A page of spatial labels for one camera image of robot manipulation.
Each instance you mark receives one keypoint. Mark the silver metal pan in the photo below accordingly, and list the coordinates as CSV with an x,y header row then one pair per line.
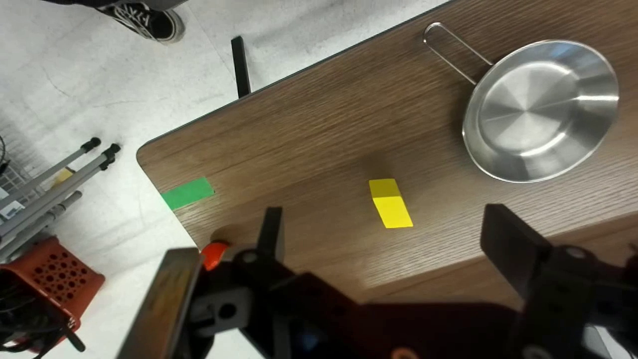
x,y
537,112

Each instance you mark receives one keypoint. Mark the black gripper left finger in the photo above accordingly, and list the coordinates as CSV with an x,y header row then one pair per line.
x,y
270,233

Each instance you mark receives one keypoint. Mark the red ball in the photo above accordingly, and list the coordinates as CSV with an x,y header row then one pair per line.
x,y
214,253

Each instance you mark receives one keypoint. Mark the yellow block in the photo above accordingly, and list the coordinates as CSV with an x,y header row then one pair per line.
x,y
390,204

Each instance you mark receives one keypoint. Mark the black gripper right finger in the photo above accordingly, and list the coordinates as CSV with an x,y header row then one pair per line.
x,y
514,245

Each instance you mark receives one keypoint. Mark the black shoe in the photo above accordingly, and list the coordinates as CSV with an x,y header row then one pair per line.
x,y
149,18

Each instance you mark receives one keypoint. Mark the red perforated crate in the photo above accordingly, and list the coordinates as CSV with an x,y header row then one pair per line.
x,y
59,275

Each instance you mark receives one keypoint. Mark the grey tripod legs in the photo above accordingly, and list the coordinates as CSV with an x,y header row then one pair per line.
x,y
51,204

